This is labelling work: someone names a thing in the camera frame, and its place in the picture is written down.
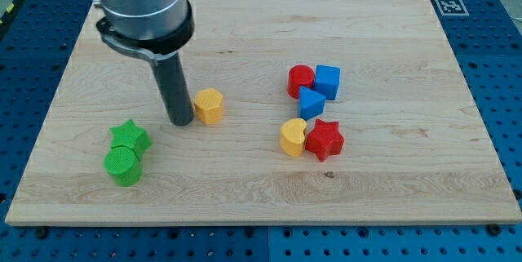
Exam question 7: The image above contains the yellow heart block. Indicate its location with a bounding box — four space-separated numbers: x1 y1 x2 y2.
279 118 307 157

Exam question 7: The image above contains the red star block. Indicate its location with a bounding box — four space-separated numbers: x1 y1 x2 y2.
305 118 345 162

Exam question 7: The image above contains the green star block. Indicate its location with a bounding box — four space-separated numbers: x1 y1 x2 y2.
109 119 152 161

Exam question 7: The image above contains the wooden board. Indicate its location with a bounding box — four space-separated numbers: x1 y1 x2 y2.
6 0 521 227

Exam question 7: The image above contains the blue triangle block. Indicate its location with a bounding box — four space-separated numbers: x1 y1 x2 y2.
299 87 326 121

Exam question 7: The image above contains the yellow hexagon block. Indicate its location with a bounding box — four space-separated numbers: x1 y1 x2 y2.
194 88 224 125

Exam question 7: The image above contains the red cylinder block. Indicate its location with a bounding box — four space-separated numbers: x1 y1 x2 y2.
287 64 315 99

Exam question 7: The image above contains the blue cube block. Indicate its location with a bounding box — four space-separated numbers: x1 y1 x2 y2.
313 64 341 100

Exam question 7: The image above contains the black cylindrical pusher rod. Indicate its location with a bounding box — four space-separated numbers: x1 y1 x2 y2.
152 52 194 126

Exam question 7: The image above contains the green cylinder block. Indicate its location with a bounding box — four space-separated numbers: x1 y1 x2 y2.
104 147 143 187

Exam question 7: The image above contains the white fiducial marker tag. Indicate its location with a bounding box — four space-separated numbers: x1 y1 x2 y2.
435 0 469 16

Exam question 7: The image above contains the black clamp ring bracket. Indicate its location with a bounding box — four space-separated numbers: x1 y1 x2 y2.
95 0 195 67

